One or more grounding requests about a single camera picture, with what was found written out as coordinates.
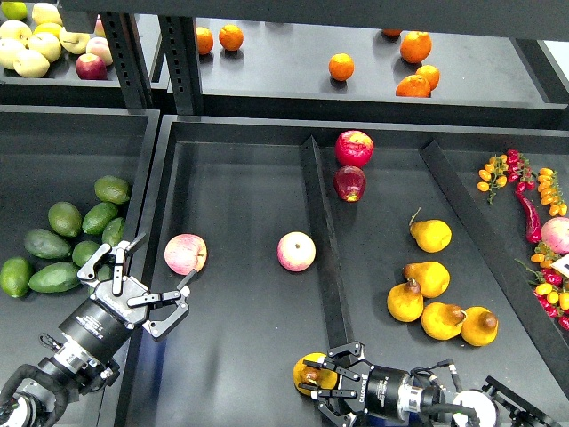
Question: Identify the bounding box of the yellow pear upper pile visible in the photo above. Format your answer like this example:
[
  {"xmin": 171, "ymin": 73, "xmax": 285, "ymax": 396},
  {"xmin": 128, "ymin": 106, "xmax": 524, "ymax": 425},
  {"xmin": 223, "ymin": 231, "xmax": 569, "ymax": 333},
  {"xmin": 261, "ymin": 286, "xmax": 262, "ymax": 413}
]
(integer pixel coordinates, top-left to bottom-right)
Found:
[{"xmin": 403, "ymin": 261, "xmax": 451, "ymax": 298}]

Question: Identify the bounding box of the bright green lime avocado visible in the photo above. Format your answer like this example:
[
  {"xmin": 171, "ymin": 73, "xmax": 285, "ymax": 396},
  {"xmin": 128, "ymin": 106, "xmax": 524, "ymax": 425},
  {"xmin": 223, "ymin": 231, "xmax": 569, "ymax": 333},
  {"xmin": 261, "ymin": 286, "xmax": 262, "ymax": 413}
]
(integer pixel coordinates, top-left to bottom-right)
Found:
[{"xmin": 1, "ymin": 256, "xmax": 34, "ymax": 298}]

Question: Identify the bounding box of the yellow apple with stem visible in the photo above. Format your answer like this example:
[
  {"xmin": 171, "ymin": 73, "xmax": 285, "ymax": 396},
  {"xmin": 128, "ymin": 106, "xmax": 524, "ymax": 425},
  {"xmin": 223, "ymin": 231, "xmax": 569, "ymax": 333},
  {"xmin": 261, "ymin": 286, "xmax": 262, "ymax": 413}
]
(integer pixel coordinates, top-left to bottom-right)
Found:
[{"xmin": 59, "ymin": 27, "xmax": 91, "ymax": 55}]

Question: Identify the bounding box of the yellow pear middle pile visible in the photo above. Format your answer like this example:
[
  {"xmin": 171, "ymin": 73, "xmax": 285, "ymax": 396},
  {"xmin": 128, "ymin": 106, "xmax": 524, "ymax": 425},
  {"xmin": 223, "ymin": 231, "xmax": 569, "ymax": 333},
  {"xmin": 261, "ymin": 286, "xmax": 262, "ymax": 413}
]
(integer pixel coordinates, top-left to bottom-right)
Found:
[{"xmin": 421, "ymin": 302, "xmax": 467, "ymax": 341}]

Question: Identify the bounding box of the yellow pear pile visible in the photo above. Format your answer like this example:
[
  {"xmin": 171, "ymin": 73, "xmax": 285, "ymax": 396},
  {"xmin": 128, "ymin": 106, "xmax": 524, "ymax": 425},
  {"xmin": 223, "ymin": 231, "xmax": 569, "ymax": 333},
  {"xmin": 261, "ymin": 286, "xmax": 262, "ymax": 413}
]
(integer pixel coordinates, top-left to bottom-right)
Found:
[
  {"xmin": 421, "ymin": 302, "xmax": 467, "ymax": 341},
  {"xmin": 461, "ymin": 306, "xmax": 499, "ymax": 347},
  {"xmin": 403, "ymin": 261, "xmax": 451, "ymax": 298},
  {"xmin": 387, "ymin": 278, "xmax": 424, "ymax": 323}
]

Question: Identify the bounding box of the yellow apple front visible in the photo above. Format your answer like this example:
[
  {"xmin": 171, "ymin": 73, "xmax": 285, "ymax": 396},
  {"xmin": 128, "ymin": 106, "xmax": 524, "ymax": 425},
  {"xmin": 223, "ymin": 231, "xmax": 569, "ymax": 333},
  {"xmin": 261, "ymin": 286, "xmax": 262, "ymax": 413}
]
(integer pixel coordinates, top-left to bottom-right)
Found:
[{"xmin": 13, "ymin": 49, "xmax": 50, "ymax": 78}]

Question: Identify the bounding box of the mixed cherry tomato bunch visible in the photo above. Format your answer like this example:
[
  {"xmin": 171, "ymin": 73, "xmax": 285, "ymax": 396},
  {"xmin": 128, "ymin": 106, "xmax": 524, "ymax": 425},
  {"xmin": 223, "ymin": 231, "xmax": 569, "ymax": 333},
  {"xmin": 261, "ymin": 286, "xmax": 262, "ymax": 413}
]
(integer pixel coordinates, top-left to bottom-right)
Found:
[{"xmin": 516, "ymin": 241, "xmax": 568, "ymax": 331}]

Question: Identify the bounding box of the pink apple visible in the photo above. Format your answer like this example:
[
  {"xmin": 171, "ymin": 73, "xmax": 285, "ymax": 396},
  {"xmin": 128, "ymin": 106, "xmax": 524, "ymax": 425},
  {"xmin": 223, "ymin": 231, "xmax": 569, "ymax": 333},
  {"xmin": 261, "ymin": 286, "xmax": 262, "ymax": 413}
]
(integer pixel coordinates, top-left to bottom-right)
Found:
[
  {"xmin": 276, "ymin": 231, "xmax": 316, "ymax": 272},
  {"xmin": 164, "ymin": 233, "xmax": 207, "ymax": 276}
]

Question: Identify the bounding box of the orange cherry tomato bunch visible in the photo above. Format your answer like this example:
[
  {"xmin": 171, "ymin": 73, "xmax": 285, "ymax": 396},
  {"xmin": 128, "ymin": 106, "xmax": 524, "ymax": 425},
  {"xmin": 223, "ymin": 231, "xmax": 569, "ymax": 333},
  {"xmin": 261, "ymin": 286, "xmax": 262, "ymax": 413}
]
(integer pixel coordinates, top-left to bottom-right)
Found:
[{"xmin": 477, "ymin": 154, "xmax": 509, "ymax": 205}]

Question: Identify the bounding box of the bright red apple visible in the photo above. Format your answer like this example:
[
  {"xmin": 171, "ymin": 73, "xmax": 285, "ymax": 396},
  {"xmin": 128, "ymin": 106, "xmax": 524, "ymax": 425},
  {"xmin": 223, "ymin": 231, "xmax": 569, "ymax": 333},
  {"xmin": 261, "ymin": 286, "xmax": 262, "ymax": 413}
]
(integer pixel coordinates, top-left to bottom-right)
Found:
[{"xmin": 334, "ymin": 130, "xmax": 374, "ymax": 168}]

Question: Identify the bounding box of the white label card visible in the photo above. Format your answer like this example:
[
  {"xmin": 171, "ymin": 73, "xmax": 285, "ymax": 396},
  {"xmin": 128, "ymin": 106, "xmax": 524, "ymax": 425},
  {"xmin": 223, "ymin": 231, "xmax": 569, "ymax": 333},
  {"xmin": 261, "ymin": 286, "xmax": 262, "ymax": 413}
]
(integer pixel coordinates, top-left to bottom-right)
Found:
[{"xmin": 551, "ymin": 254, "xmax": 569, "ymax": 278}]

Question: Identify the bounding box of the pink apple centre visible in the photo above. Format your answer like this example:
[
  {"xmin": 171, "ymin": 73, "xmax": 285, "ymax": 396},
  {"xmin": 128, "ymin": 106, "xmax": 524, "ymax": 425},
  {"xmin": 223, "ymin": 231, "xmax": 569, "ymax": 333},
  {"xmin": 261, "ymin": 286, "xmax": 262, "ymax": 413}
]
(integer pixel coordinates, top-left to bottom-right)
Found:
[{"xmin": 276, "ymin": 231, "xmax": 316, "ymax": 272}]

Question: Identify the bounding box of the green avocado round left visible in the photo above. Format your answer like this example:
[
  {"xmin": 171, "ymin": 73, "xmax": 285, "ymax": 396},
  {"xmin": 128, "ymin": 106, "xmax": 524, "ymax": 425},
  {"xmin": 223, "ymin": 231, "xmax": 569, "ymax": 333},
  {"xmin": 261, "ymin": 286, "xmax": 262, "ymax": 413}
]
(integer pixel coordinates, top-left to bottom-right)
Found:
[{"xmin": 48, "ymin": 201, "xmax": 83, "ymax": 238}]

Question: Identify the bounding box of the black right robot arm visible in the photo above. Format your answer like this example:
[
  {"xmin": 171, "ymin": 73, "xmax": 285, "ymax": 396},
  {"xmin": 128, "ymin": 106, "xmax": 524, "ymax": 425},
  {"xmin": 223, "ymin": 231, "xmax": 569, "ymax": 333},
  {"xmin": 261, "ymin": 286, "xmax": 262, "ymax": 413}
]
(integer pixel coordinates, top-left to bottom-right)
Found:
[{"xmin": 293, "ymin": 342, "xmax": 557, "ymax": 426}]

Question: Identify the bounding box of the yellow pear left pile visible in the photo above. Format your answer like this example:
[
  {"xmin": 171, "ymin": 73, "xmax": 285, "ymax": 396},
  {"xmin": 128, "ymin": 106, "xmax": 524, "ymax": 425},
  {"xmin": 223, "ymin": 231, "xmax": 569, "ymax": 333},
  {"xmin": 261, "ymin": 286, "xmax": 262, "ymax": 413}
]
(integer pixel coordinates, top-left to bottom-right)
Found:
[{"xmin": 387, "ymin": 278, "xmax": 424, "ymax": 323}]

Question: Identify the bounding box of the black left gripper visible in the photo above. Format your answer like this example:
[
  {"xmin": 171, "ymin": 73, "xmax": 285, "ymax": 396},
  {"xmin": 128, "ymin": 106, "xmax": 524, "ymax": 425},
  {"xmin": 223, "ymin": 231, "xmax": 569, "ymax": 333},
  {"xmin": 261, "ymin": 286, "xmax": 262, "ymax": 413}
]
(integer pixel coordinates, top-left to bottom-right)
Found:
[{"xmin": 59, "ymin": 232, "xmax": 197, "ymax": 362}]

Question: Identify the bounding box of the black tray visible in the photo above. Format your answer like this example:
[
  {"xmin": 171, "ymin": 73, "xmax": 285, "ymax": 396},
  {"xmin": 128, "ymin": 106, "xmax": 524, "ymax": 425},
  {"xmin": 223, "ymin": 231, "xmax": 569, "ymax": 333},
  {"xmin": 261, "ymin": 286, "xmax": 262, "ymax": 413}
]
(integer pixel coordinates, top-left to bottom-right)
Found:
[
  {"xmin": 100, "ymin": 117, "xmax": 568, "ymax": 426},
  {"xmin": 0, "ymin": 105, "xmax": 161, "ymax": 427}
]

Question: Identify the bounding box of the pink apple left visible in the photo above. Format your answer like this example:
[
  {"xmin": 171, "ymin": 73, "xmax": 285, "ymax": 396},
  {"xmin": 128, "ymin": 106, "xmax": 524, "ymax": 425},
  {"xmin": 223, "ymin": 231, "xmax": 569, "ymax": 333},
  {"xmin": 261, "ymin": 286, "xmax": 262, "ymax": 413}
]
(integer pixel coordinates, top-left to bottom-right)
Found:
[{"xmin": 164, "ymin": 233, "xmax": 207, "ymax": 276}]

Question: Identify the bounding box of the dark red apple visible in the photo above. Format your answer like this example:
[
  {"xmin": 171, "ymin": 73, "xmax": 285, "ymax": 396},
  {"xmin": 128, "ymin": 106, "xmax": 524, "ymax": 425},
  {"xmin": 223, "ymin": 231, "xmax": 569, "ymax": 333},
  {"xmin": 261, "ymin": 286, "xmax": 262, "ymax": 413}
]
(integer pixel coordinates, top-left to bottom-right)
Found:
[{"xmin": 333, "ymin": 165, "xmax": 366, "ymax": 203}]

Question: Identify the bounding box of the black perforated post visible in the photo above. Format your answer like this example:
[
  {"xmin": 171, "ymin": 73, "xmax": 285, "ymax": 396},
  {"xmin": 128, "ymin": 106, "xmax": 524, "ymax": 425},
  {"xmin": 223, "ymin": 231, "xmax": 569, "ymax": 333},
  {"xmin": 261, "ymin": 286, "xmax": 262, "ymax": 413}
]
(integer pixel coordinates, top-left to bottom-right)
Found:
[
  {"xmin": 100, "ymin": 12, "xmax": 152, "ymax": 109},
  {"xmin": 158, "ymin": 15, "xmax": 204, "ymax": 116}
]

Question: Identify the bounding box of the peach on shelf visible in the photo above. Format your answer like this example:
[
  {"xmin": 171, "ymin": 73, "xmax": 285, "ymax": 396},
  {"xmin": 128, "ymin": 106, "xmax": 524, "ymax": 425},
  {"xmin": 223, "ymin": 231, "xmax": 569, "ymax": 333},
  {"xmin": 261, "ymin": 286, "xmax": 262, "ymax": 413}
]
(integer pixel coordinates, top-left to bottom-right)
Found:
[{"xmin": 85, "ymin": 36, "xmax": 113, "ymax": 67}]

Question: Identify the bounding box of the yellow pear stem up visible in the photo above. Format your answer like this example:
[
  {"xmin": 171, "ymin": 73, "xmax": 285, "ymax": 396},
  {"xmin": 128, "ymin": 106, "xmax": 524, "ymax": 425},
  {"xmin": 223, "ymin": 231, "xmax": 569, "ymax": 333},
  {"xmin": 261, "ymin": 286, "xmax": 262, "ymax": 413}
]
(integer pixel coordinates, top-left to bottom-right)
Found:
[{"xmin": 293, "ymin": 352, "xmax": 338, "ymax": 396}]

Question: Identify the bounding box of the red chili pepper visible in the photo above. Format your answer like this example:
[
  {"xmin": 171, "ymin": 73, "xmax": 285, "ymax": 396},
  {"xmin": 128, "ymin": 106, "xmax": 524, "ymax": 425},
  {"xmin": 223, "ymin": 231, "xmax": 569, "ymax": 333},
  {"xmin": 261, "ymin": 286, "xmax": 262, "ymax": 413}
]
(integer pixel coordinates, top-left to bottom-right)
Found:
[{"xmin": 515, "ymin": 181, "xmax": 541, "ymax": 244}]

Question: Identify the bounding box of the black centre tray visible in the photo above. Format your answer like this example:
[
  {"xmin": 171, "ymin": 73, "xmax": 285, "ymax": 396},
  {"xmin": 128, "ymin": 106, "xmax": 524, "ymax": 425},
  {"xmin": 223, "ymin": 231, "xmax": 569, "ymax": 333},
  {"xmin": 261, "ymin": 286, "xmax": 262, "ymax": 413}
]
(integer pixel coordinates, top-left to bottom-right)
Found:
[{"xmin": 100, "ymin": 117, "xmax": 568, "ymax": 426}]

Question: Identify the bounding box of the red apple on shelf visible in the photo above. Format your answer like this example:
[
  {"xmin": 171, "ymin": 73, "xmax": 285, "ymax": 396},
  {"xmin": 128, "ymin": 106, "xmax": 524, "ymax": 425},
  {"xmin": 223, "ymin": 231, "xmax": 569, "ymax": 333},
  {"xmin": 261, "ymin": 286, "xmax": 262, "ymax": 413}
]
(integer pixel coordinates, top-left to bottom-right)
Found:
[{"xmin": 76, "ymin": 53, "xmax": 108, "ymax": 80}]

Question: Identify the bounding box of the green avocado top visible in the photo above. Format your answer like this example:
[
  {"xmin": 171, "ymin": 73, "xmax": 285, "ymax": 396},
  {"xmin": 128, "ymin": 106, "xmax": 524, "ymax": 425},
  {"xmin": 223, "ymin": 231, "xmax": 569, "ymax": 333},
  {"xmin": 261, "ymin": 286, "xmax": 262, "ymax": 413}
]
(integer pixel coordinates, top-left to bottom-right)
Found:
[{"xmin": 94, "ymin": 175, "xmax": 131, "ymax": 205}]

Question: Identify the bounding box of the black left upper shelf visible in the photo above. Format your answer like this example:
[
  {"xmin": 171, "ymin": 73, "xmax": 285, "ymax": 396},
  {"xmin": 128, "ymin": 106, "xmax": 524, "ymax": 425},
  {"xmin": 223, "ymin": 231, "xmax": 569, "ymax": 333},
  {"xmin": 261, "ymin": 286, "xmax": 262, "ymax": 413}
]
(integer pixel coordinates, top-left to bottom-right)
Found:
[{"xmin": 0, "ymin": 11, "xmax": 155, "ymax": 110}]

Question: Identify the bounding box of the green avocado by tray edge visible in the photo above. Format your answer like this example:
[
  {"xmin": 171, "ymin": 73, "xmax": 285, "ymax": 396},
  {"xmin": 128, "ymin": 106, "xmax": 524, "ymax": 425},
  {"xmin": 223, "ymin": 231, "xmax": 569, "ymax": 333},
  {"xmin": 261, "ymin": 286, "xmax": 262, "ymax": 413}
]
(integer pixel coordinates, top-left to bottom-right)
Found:
[{"xmin": 101, "ymin": 217, "xmax": 125, "ymax": 246}]

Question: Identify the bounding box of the dark avocado lower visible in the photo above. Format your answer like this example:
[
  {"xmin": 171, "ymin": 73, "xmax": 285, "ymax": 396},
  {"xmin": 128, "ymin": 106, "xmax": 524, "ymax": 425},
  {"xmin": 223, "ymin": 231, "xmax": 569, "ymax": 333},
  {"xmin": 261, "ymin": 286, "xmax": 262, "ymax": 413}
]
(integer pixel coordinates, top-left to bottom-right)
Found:
[{"xmin": 28, "ymin": 261, "xmax": 79, "ymax": 294}]

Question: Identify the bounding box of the yellow apple middle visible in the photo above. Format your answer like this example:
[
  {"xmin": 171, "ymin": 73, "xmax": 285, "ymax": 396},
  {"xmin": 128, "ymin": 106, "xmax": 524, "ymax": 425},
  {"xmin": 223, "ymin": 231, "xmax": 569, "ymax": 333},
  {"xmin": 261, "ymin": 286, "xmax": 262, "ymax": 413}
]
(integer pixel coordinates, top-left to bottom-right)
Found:
[{"xmin": 28, "ymin": 32, "xmax": 62, "ymax": 63}]

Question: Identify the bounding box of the yellow pear with stem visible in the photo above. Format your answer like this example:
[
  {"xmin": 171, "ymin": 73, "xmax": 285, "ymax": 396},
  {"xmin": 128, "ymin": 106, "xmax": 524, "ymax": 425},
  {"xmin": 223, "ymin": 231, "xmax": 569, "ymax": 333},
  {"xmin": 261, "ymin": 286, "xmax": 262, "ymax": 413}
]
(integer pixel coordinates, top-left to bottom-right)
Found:
[{"xmin": 409, "ymin": 208, "xmax": 453, "ymax": 254}]

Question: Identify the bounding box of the black perforated post right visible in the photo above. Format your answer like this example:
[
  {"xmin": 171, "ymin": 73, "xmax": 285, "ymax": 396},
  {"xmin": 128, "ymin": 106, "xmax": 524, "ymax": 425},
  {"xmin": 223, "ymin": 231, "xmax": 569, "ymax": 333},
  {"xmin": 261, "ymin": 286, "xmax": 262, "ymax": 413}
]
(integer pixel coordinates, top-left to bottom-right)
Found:
[{"xmin": 158, "ymin": 15, "xmax": 204, "ymax": 116}]

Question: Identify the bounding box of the small green avocado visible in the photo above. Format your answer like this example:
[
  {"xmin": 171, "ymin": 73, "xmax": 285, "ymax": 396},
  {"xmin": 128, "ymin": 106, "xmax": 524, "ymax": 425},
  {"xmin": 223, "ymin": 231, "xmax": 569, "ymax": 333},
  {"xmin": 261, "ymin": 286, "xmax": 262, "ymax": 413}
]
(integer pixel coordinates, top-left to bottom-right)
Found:
[{"xmin": 72, "ymin": 240, "xmax": 100, "ymax": 267}]

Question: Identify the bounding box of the black perforated post left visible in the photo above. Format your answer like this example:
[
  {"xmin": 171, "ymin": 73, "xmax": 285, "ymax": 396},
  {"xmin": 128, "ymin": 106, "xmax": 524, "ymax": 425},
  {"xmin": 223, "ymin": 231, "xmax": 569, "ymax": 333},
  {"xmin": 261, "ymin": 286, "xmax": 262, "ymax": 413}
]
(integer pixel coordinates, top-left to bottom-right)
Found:
[{"xmin": 100, "ymin": 12, "xmax": 152, "ymax": 109}]

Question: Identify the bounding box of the green avocado slanted middle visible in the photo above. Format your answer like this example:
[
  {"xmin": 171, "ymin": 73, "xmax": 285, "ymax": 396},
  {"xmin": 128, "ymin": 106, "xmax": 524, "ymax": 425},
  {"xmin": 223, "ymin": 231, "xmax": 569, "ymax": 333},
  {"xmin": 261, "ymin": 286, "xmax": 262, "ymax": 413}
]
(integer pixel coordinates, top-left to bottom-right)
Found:
[{"xmin": 82, "ymin": 202, "xmax": 119, "ymax": 236}]

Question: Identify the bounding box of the yellow apple left edge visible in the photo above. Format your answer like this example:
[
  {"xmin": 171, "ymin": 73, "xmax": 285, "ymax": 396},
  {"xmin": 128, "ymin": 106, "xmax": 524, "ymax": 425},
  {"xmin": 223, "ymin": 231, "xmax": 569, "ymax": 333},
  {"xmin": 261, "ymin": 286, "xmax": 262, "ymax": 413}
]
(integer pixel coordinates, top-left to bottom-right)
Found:
[{"xmin": 0, "ymin": 38, "xmax": 26, "ymax": 70}]

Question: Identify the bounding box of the dark green avocado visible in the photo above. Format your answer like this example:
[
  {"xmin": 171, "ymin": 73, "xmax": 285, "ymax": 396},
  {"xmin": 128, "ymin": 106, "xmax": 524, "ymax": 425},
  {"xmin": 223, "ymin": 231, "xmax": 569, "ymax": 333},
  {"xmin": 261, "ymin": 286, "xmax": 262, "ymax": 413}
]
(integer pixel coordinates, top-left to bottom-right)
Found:
[{"xmin": 24, "ymin": 229, "xmax": 72, "ymax": 260}]

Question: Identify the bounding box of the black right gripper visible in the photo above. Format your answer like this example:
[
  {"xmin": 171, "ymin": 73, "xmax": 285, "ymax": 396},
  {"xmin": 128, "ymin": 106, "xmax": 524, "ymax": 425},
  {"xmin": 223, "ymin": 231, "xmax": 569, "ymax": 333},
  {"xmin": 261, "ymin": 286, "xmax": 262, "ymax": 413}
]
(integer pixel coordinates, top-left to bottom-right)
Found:
[{"xmin": 301, "ymin": 342, "xmax": 410, "ymax": 427}]

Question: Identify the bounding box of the black left tray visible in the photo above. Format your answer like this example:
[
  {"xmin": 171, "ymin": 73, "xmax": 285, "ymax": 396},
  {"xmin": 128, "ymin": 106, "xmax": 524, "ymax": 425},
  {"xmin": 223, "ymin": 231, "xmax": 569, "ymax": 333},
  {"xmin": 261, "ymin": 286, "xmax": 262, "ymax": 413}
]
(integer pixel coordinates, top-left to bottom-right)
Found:
[{"xmin": 0, "ymin": 105, "xmax": 161, "ymax": 427}]

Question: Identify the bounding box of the yellow pear right pile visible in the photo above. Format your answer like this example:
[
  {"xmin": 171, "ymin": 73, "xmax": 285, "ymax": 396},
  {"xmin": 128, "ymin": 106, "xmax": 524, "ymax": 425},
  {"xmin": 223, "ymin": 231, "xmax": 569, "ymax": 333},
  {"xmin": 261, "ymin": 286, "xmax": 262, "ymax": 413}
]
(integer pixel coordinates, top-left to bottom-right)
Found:
[{"xmin": 461, "ymin": 306, "xmax": 499, "ymax": 347}]

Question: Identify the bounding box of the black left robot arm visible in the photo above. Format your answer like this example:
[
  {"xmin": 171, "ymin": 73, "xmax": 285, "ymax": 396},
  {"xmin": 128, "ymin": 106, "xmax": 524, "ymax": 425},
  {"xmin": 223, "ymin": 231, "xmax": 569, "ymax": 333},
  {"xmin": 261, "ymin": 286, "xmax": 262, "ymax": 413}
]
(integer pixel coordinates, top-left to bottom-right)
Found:
[{"xmin": 1, "ymin": 234, "xmax": 207, "ymax": 426}]

